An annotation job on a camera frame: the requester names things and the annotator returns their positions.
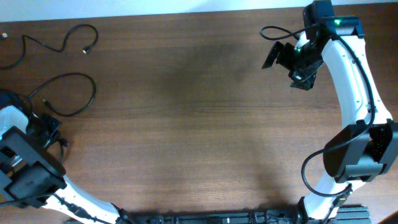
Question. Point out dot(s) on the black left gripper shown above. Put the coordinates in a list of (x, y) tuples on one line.
[(54, 128)]

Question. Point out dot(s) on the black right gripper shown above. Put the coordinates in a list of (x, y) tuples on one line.
[(303, 79)]

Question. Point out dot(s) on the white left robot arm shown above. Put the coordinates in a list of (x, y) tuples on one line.
[(32, 177)]

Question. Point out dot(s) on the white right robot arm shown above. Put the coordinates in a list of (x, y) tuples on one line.
[(366, 146)]

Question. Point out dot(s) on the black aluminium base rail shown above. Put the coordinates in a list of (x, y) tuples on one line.
[(217, 217)]

